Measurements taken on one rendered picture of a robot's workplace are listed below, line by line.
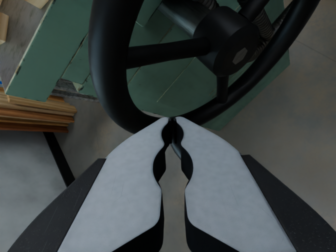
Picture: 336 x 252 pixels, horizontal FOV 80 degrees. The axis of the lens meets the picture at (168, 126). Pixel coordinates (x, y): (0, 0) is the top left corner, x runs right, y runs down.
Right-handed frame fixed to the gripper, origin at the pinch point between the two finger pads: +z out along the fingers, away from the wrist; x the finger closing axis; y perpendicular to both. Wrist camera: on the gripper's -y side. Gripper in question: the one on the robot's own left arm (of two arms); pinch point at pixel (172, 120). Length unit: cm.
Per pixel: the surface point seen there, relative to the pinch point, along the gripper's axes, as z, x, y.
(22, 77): 18.9, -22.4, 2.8
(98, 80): 4.4, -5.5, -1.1
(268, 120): 70, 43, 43
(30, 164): 101, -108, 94
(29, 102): 120, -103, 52
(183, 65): 39.2, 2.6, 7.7
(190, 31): 15.0, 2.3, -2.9
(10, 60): 20.8, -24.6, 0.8
